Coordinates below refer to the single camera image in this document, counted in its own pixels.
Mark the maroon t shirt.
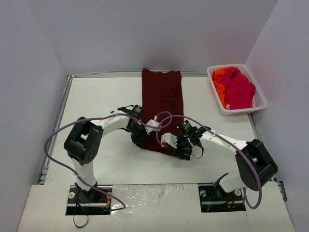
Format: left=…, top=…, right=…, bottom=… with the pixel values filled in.
left=141, top=68, right=183, bottom=155

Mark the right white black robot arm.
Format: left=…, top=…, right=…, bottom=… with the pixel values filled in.
left=161, top=120, right=278, bottom=200

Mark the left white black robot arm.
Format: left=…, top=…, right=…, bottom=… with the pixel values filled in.
left=64, top=105, right=150, bottom=202

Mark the white plastic basket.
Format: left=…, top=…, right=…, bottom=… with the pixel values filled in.
left=207, top=64, right=267, bottom=116

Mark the orange t shirt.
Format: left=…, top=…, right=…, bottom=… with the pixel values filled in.
left=211, top=66, right=232, bottom=109

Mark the pink t shirt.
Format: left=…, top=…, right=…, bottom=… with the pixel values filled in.
left=220, top=67, right=256, bottom=110

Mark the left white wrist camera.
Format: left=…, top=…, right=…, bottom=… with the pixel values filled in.
left=145, top=119, right=160, bottom=134

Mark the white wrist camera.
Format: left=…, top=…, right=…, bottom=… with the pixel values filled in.
left=161, top=133, right=178, bottom=148
left=145, top=119, right=160, bottom=134

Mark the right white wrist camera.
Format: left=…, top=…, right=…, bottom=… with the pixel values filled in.
left=161, top=133, right=178, bottom=148

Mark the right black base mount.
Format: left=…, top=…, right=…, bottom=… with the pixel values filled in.
left=198, top=184, right=246, bottom=213

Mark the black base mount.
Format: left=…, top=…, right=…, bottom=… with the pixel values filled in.
left=66, top=186, right=111, bottom=216
left=198, top=184, right=246, bottom=213

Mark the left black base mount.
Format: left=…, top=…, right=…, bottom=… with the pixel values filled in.
left=66, top=186, right=111, bottom=216

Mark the thin black cable loop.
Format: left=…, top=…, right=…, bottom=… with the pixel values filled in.
left=72, top=214, right=89, bottom=228

